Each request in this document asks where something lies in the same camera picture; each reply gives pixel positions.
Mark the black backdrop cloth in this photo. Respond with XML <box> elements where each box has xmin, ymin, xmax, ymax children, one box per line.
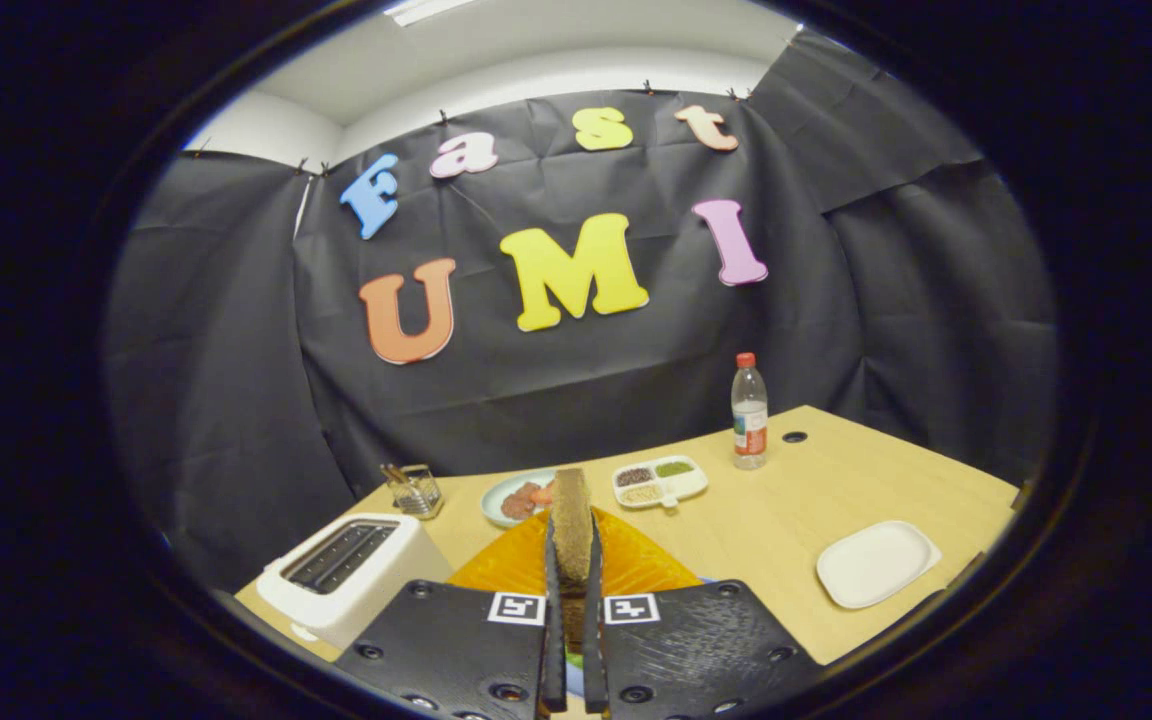
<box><xmin>104</xmin><ymin>30</ymin><xmax>1062</xmax><ymax>596</ymax></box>

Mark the blue round plate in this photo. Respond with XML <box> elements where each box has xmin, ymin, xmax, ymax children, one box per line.
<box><xmin>564</xmin><ymin>575</ymin><xmax>715</xmax><ymax>698</ymax></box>

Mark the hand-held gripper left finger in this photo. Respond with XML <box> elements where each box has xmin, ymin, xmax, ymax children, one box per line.
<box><xmin>334</xmin><ymin>510</ymin><xmax>569</xmax><ymax>720</ymax></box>

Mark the metal mesh holder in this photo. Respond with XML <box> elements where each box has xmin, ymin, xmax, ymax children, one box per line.
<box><xmin>394</xmin><ymin>464</ymin><xmax>444</xmax><ymax>520</ymax></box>

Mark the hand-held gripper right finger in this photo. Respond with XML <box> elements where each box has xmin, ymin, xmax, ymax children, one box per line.
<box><xmin>582</xmin><ymin>508</ymin><xmax>825</xmax><ymax>720</ymax></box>

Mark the white rectangular plate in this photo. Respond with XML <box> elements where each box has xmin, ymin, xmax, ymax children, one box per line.
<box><xmin>816</xmin><ymin>520</ymin><xmax>942</xmax><ymax>610</ymax></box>

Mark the white divided seasoning tray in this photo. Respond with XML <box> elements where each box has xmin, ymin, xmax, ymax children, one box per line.
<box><xmin>611</xmin><ymin>455</ymin><xmax>709</xmax><ymax>510</ymax></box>

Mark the clear plastic water bottle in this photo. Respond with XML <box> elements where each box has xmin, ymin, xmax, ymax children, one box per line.
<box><xmin>731</xmin><ymin>352</ymin><xmax>769</xmax><ymax>471</ymax></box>

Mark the pale green round plate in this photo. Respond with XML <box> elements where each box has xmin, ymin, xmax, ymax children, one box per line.
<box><xmin>481</xmin><ymin>468</ymin><xmax>559</xmax><ymax>528</ymax></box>

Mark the white toaster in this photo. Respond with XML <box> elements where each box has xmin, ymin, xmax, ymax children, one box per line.
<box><xmin>256</xmin><ymin>513</ymin><xmax>453</xmax><ymax>651</ymax></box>

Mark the ceiling light panel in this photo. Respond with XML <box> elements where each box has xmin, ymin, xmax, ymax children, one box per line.
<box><xmin>383</xmin><ymin>0</ymin><xmax>477</xmax><ymax>27</ymax></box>

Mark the brown bread slice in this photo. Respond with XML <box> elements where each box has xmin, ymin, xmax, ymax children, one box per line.
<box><xmin>548</xmin><ymin>468</ymin><xmax>597</xmax><ymax>631</ymax></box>

